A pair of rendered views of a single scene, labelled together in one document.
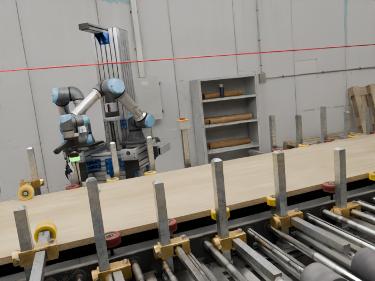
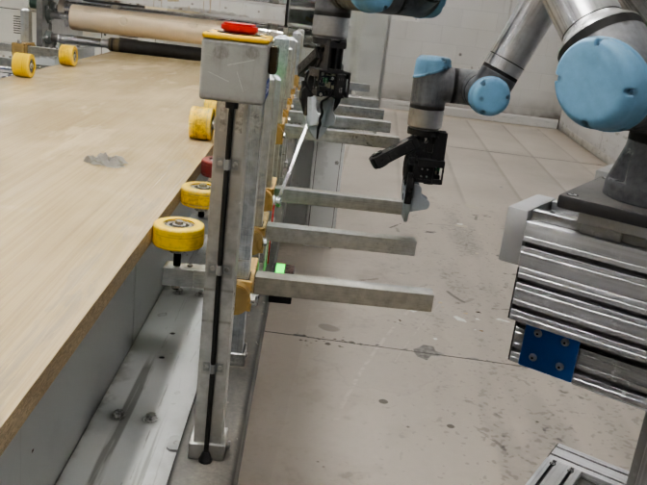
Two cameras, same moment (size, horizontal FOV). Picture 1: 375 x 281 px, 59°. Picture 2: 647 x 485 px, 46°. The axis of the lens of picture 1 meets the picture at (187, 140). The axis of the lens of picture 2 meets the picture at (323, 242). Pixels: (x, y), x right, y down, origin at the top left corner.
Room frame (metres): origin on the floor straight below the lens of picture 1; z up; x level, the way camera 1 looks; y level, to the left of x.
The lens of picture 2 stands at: (2.72, -0.76, 1.27)
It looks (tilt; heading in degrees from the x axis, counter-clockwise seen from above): 18 degrees down; 107
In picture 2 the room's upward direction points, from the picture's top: 7 degrees clockwise
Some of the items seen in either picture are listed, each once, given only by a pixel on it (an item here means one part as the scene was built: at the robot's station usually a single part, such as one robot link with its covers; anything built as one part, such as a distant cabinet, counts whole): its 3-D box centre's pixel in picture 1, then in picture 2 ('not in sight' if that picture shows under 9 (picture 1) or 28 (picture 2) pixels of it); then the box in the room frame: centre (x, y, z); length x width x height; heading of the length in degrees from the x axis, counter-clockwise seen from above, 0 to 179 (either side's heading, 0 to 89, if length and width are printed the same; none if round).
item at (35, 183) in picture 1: (32, 183); (273, 130); (2.03, 1.00, 0.95); 0.13 x 0.06 x 0.05; 109
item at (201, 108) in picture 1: (226, 129); not in sight; (4.97, -0.61, 0.78); 0.90 x 0.45 x 1.55; 104
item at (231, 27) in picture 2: not in sight; (239, 31); (2.36, 0.02, 1.22); 0.04 x 0.04 x 0.02
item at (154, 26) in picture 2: not in sight; (193, 31); (0.85, 2.79, 1.05); 1.43 x 0.12 x 0.12; 19
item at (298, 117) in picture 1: (299, 143); not in sight; (2.68, -0.92, 0.90); 0.03 x 0.03 x 0.48; 19
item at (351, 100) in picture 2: not in sight; (325, 98); (1.91, 1.77, 0.95); 0.36 x 0.03 x 0.03; 19
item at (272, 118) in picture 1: (273, 144); not in sight; (2.60, -0.68, 0.92); 0.03 x 0.03 x 0.48; 19
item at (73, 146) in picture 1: (71, 146); (327, 68); (2.22, 0.78, 1.13); 0.09 x 0.08 x 0.12; 129
